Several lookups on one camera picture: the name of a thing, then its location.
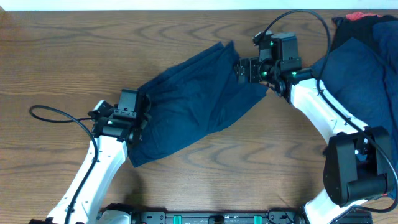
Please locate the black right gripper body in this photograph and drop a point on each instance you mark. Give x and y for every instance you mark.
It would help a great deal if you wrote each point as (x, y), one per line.
(258, 71)

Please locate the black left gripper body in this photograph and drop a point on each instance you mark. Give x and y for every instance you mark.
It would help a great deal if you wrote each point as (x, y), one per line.
(142, 123)

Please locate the dark blue shorts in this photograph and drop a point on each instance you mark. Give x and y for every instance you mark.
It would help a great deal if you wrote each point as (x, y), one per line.
(191, 100)

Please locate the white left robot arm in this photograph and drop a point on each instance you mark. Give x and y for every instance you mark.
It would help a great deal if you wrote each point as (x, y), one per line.
(115, 132)

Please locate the black garment in pile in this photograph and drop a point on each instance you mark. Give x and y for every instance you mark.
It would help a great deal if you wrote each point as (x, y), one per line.
(361, 29)

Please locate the dark blue garment in pile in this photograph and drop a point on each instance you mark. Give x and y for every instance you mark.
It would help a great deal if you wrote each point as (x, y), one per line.
(354, 75)

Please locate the red garment in pile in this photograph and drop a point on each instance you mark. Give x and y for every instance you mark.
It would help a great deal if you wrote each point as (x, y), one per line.
(359, 15)

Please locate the blue garment at right edge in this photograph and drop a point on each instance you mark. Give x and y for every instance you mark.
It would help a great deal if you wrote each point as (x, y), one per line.
(385, 34)

